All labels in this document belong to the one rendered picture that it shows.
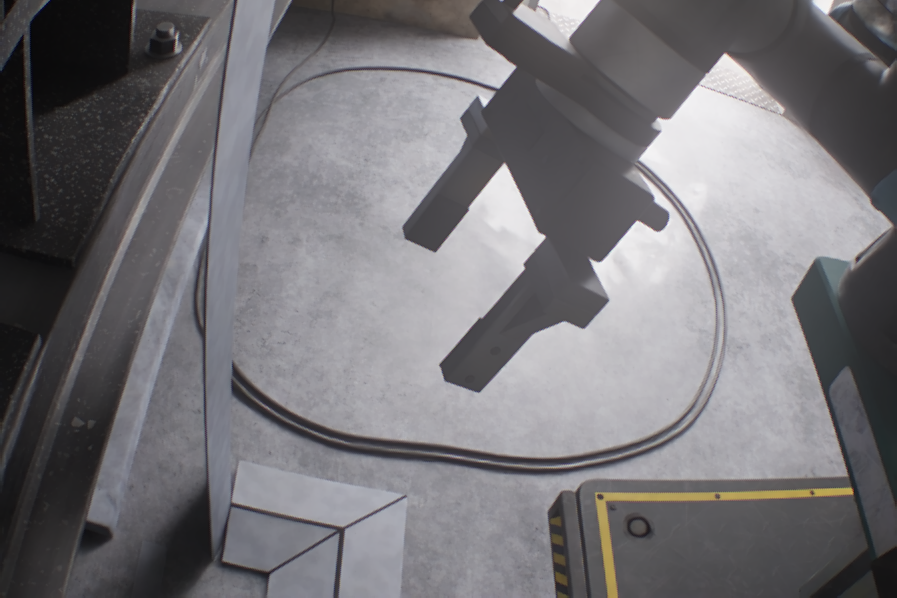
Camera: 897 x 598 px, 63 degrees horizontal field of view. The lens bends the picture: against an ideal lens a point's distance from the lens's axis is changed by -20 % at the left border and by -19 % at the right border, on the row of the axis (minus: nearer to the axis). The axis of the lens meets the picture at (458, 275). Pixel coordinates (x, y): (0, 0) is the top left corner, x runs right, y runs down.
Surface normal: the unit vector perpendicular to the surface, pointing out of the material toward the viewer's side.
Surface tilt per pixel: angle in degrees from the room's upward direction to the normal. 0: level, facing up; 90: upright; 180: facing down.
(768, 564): 0
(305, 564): 7
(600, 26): 65
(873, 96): 45
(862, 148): 95
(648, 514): 0
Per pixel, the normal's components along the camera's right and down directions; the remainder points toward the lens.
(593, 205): 0.21, 0.62
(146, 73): 0.23, -0.70
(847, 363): -0.97, -0.13
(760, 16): 0.40, 0.75
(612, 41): -0.60, -0.01
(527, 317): -0.79, -0.35
